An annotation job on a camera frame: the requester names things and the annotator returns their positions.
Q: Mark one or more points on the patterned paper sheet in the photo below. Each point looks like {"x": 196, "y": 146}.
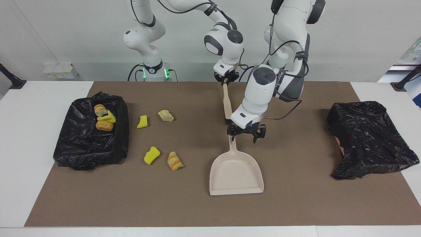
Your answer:
{"x": 412, "y": 52}

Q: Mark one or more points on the large yellow sponge piece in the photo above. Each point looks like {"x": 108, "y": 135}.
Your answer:
{"x": 110, "y": 118}

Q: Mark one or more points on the pale yellow bread chunk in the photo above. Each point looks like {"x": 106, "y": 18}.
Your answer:
{"x": 165, "y": 116}

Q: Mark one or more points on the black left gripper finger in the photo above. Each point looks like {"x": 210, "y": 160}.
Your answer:
{"x": 232, "y": 135}
{"x": 260, "y": 133}

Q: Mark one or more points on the brown table mat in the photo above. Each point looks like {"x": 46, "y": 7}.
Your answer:
{"x": 210, "y": 210}

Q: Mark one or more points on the beige plastic dustpan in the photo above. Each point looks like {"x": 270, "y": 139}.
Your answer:
{"x": 236, "y": 177}

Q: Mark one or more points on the white shelf dark edge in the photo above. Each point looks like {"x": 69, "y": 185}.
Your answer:
{"x": 404, "y": 67}

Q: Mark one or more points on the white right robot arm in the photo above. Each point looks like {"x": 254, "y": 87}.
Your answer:
{"x": 227, "y": 42}

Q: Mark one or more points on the wavy yellow sponge piece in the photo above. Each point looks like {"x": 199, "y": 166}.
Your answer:
{"x": 151, "y": 156}

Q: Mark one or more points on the light blue panel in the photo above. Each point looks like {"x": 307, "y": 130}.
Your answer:
{"x": 416, "y": 97}

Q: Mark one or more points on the large striped croissant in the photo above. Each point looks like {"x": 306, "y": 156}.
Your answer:
{"x": 174, "y": 161}

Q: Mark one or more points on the white wall socket box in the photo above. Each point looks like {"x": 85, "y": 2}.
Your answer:
{"x": 59, "y": 71}

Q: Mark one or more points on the black camera stand base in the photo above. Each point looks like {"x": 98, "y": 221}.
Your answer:
{"x": 399, "y": 86}
{"x": 14, "y": 82}

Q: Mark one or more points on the black bag lined pink bin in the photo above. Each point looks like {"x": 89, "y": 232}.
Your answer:
{"x": 368, "y": 138}

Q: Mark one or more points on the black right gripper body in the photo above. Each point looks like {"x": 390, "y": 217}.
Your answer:
{"x": 227, "y": 78}

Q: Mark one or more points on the beige hand brush black bristles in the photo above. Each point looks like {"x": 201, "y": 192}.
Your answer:
{"x": 227, "y": 102}

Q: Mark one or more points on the small striped croissant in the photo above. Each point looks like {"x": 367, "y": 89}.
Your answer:
{"x": 100, "y": 109}

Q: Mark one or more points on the small yellow sponge wedge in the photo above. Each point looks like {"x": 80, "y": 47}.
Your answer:
{"x": 142, "y": 122}

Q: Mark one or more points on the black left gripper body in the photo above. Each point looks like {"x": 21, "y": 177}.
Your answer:
{"x": 246, "y": 130}

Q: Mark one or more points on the golden brown bread roll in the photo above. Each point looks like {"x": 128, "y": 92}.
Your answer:
{"x": 104, "y": 125}

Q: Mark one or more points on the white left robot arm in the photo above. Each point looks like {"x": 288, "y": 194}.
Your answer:
{"x": 260, "y": 95}

